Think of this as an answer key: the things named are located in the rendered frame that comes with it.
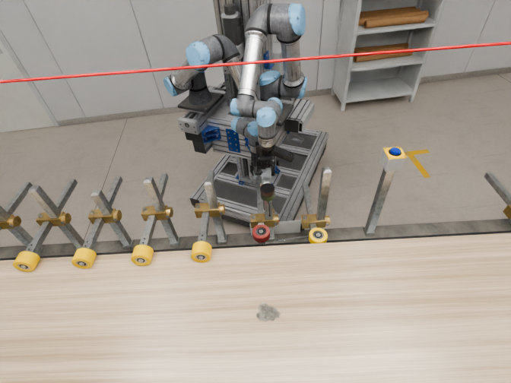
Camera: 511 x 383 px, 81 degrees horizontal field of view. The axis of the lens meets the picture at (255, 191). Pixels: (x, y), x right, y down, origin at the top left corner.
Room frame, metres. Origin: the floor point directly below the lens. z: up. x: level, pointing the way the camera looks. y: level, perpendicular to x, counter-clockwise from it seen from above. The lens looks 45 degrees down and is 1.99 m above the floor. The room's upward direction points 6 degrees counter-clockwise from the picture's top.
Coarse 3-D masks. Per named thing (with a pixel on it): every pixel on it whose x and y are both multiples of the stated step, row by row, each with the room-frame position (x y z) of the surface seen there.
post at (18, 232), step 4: (0, 208) 1.00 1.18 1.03; (0, 212) 0.99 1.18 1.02; (4, 212) 1.00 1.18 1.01; (0, 216) 0.98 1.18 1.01; (4, 216) 0.99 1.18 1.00; (8, 216) 1.00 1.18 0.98; (0, 220) 0.98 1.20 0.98; (4, 220) 0.98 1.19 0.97; (16, 228) 0.98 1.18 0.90; (20, 228) 1.00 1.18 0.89; (12, 232) 0.98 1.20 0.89; (16, 232) 0.98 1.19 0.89; (20, 232) 0.98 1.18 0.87; (24, 232) 1.00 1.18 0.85; (16, 236) 0.98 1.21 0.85; (20, 236) 0.98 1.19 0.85; (24, 236) 0.98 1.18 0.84; (28, 236) 1.00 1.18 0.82; (20, 240) 0.98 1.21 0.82; (24, 240) 0.98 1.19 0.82; (28, 240) 0.98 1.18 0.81; (24, 244) 0.98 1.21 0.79; (28, 244) 0.98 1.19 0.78
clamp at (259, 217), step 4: (256, 216) 0.94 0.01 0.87; (260, 216) 0.94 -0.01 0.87; (264, 216) 0.94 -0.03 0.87; (276, 216) 0.93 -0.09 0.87; (252, 220) 0.92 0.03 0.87; (256, 220) 0.91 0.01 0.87; (260, 220) 0.91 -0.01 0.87; (264, 220) 0.91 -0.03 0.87; (268, 220) 0.91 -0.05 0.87; (272, 220) 0.91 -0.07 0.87; (276, 220) 0.91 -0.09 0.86; (252, 224) 0.91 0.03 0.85; (256, 224) 0.91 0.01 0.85; (268, 224) 0.91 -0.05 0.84; (272, 224) 0.91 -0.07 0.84; (276, 224) 0.90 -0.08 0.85
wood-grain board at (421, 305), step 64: (128, 256) 0.76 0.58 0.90; (256, 256) 0.70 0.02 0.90; (320, 256) 0.67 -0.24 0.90; (384, 256) 0.64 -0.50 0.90; (448, 256) 0.61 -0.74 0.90; (0, 320) 0.53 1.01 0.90; (64, 320) 0.50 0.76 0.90; (128, 320) 0.48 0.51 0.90; (192, 320) 0.45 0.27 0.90; (256, 320) 0.43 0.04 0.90; (320, 320) 0.41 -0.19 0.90; (384, 320) 0.39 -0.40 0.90; (448, 320) 0.37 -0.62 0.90
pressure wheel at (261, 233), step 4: (260, 224) 0.86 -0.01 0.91; (256, 228) 0.84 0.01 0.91; (260, 228) 0.84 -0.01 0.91; (264, 228) 0.84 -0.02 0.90; (268, 228) 0.83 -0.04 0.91; (252, 232) 0.82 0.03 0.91; (256, 232) 0.82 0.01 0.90; (260, 232) 0.82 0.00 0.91; (264, 232) 0.82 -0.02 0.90; (268, 232) 0.81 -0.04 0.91; (252, 236) 0.82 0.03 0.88; (256, 236) 0.79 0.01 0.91; (260, 236) 0.79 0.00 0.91; (264, 236) 0.79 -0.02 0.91; (268, 236) 0.80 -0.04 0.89; (256, 240) 0.79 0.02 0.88; (260, 240) 0.78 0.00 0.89; (264, 240) 0.78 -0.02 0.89
